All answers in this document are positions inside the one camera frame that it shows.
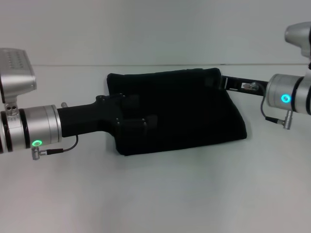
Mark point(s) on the black t-shirt with white print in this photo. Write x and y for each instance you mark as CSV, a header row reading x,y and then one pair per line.
x,y
179,109

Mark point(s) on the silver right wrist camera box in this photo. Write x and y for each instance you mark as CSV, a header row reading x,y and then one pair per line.
x,y
298,38

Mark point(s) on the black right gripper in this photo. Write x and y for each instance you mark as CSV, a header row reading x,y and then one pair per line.
x,y
245,83

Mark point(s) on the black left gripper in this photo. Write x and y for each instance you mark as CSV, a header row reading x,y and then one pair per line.
x,y
90,116

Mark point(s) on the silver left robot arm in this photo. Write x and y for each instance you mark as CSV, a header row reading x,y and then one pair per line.
x,y
26,128

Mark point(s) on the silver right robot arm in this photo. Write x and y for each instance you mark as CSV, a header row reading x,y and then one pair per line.
x,y
290,91

